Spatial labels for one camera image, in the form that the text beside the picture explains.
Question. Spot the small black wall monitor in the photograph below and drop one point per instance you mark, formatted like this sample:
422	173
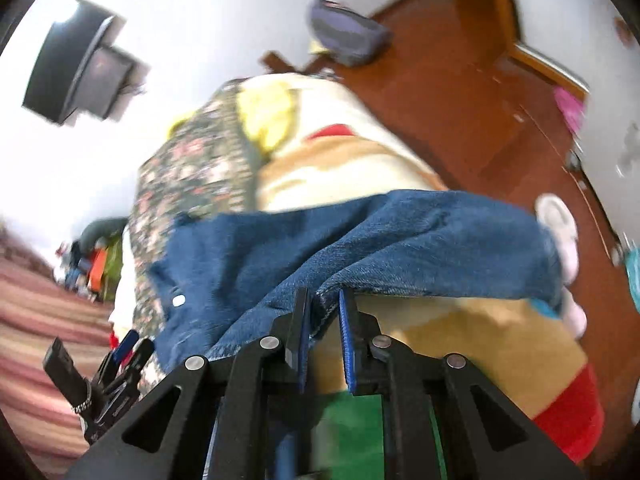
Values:
111	79

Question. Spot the white cloth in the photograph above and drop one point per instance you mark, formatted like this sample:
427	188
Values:
125	295

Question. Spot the dark floral bedspread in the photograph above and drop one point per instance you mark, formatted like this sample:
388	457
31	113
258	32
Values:
189	191

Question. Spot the orange box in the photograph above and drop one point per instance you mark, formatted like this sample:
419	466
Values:
96	272

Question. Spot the striped pink curtain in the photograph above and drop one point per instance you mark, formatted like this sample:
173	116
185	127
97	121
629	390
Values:
34	312

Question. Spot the yellow cloth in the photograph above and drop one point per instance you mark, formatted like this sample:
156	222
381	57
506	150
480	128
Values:
244	118

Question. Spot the wall-mounted black television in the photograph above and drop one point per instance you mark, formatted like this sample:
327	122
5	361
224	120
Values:
62	59

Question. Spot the pink item by door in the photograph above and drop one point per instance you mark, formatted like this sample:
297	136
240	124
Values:
572	110

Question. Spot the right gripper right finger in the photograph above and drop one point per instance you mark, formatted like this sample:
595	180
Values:
442	418

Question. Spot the beige blanket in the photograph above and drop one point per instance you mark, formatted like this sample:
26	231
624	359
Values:
338	152

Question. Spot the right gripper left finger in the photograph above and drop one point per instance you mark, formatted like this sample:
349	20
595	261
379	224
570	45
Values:
233	418

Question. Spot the grey purple bag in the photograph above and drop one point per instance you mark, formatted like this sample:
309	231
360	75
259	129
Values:
348	37

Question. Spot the white slipper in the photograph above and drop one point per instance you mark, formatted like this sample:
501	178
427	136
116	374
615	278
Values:
553	213

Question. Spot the clutter pile on box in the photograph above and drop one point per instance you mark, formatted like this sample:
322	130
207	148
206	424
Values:
73	269

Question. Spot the blue denim jacket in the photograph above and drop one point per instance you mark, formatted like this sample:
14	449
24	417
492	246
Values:
404	243

